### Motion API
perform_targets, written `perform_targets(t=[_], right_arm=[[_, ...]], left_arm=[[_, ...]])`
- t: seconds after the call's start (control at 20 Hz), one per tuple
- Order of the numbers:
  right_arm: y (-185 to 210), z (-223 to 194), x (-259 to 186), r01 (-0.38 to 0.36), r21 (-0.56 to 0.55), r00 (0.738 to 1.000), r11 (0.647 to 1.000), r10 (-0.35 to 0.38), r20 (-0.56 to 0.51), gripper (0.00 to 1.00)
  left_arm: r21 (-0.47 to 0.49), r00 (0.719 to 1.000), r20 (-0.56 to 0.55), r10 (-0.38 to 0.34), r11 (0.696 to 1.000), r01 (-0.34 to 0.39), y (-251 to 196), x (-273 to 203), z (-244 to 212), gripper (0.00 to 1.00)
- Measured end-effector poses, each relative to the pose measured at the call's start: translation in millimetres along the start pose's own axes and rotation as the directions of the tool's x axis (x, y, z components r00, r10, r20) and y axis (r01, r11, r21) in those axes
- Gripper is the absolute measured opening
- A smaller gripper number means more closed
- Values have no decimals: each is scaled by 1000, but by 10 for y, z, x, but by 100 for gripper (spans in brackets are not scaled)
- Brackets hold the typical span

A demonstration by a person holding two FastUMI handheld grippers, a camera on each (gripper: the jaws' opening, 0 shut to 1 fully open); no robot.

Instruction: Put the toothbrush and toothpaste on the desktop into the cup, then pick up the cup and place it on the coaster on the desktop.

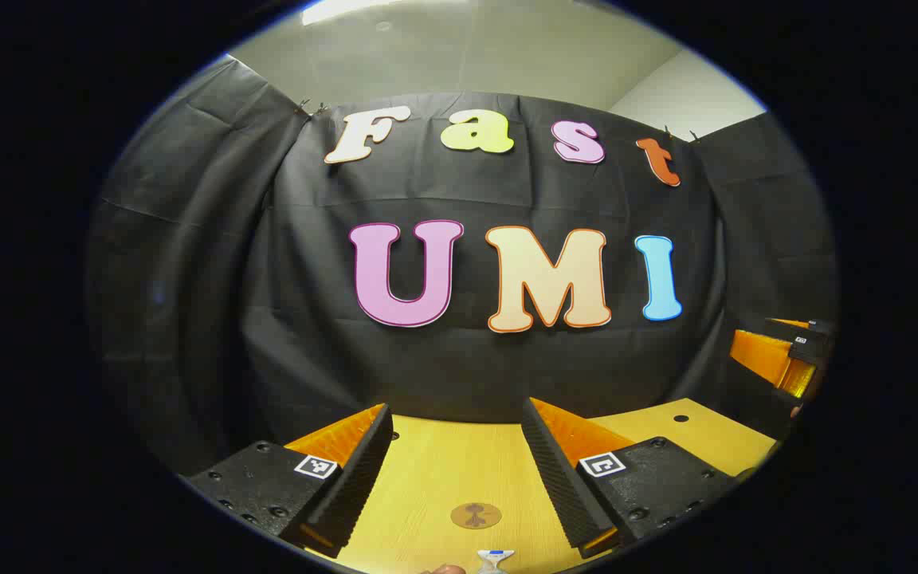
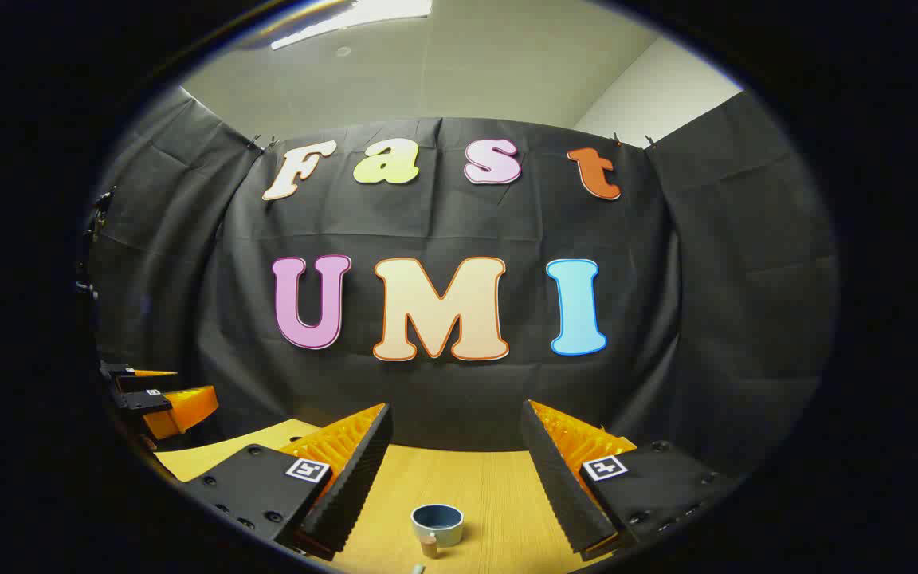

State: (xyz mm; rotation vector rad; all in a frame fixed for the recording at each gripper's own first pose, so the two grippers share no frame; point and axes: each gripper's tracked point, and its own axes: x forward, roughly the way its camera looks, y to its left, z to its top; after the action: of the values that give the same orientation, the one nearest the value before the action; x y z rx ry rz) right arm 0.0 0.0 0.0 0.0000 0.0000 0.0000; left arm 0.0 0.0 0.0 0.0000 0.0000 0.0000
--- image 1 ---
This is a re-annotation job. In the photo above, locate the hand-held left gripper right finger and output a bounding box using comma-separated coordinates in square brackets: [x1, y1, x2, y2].
[521, 396, 739, 559]

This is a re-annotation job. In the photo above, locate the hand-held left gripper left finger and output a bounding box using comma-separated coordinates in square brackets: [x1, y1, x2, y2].
[186, 403, 394, 559]

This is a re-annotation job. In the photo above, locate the round cork coaster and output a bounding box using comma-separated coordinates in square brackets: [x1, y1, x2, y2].
[450, 502, 503, 530]

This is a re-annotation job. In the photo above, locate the wooden desktop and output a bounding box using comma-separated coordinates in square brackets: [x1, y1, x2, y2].
[304, 396, 779, 574]

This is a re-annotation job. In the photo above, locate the black backdrop cloth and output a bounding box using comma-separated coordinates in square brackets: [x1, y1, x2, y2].
[84, 54, 838, 479]

